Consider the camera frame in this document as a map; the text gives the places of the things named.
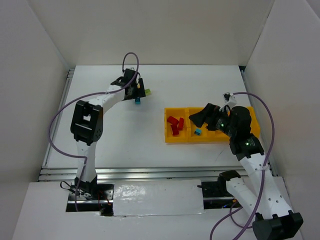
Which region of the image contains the light green lego brick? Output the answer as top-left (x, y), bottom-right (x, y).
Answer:
top-left (145, 89), bottom-right (151, 96)

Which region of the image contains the teal small lego brick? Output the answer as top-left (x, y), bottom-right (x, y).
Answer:
top-left (135, 98), bottom-right (141, 105)

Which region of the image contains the small blue lego brick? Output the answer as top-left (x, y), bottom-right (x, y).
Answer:
top-left (194, 128), bottom-right (202, 136)

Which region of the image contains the red rectangular lego brick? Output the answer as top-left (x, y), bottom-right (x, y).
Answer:
top-left (177, 117), bottom-right (185, 131)

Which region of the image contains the yellow red blue lego stack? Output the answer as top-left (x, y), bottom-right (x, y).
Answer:
top-left (170, 124), bottom-right (179, 137)

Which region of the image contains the red flower lego piece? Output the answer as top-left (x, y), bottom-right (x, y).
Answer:
top-left (166, 116), bottom-right (179, 125)

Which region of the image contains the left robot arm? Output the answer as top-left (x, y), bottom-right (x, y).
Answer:
top-left (70, 68), bottom-right (146, 197)

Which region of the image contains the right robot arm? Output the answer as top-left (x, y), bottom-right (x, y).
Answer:
top-left (189, 103), bottom-right (304, 240)

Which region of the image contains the yellow four-compartment tray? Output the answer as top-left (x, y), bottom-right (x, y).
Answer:
top-left (164, 106), bottom-right (261, 145)

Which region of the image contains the white taped cover plate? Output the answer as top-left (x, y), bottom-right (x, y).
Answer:
top-left (113, 179), bottom-right (205, 217)

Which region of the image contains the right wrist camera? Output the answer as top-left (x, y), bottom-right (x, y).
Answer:
top-left (222, 92), bottom-right (237, 109)

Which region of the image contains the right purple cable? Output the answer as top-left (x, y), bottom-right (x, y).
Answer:
top-left (209, 91), bottom-right (276, 240)

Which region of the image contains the aluminium frame rail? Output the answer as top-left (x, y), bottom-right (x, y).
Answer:
top-left (37, 166), bottom-right (258, 182)

